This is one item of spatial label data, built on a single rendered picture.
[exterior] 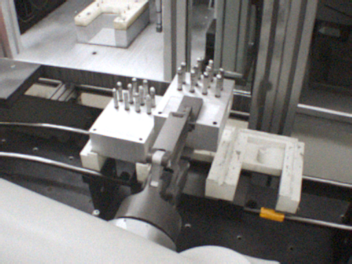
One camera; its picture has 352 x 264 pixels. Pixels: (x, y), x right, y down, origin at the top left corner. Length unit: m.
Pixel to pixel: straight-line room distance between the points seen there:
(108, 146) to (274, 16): 0.35
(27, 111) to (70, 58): 0.44
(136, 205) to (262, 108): 0.41
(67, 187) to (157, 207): 0.50
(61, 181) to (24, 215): 0.74
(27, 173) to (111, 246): 0.79
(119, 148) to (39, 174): 0.36
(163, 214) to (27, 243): 0.27
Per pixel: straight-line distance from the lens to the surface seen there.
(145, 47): 0.90
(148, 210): 0.42
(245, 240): 0.79
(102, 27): 1.00
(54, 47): 0.96
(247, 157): 0.68
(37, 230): 0.18
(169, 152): 0.45
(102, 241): 0.18
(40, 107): 1.25
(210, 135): 0.55
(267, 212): 0.66
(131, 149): 0.62
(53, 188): 0.91
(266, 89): 0.74
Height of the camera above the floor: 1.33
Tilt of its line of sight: 40 degrees down
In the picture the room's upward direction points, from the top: straight up
